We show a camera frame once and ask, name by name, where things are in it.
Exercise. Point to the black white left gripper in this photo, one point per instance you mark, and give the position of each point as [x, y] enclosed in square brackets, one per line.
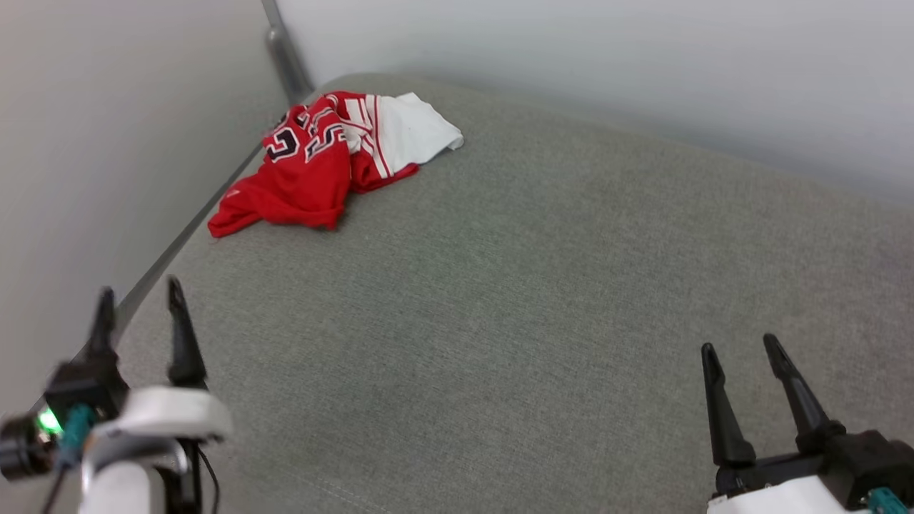
[171, 414]

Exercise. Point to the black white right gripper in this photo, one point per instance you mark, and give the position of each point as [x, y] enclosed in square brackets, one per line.
[807, 492]

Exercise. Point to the red white basketball jersey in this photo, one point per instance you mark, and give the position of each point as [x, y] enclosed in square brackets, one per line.
[300, 185]

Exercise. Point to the grey fabric sofa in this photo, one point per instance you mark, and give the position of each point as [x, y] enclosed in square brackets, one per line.
[500, 300]

